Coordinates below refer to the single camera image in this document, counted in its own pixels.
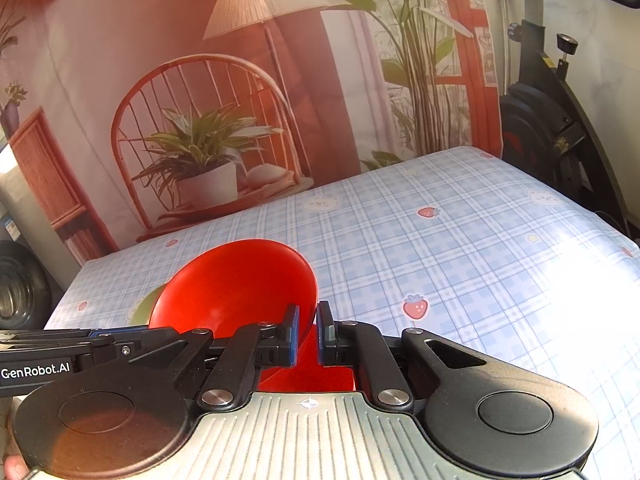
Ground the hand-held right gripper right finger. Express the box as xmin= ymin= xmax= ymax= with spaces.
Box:
xmin=316 ymin=301 xmax=489 ymax=407

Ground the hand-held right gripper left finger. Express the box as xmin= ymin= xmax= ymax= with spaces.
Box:
xmin=125 ymin=304 xmax=302 ymax=409

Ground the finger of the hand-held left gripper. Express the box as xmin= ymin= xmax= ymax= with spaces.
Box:
xmin=0 ymin=326 xmax=152 ymax=362

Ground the green plastic plate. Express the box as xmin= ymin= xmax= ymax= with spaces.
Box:
xmin=127 ymin=282 xmax=170 ymax=327

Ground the red plastic bowl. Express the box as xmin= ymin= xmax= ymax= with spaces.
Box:
xmin=259 ymin=324 xmax=358 ymax=394
xmin=148 ymin=239 xmax=320 ymax=342

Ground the person's left hand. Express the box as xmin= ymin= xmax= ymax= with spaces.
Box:
xmin=0 ymin=394 xmax=28 ymax=480

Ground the grey washing machine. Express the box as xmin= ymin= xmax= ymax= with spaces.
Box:
xmin=0 ymin=159 xmax=68 ymax=332

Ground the blue plaid tablecloth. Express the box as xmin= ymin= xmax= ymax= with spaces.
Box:
xmin=44 ymin=145 xmax=640 ymax=480

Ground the black exercise bike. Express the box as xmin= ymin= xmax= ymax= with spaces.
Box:
xmin=461 ymin=0 xmax=640 ymax=242

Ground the printed room scene wall tapestry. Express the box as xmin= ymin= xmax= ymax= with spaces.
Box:
xmin=0 ymin=0 xmax=504 ymax=267

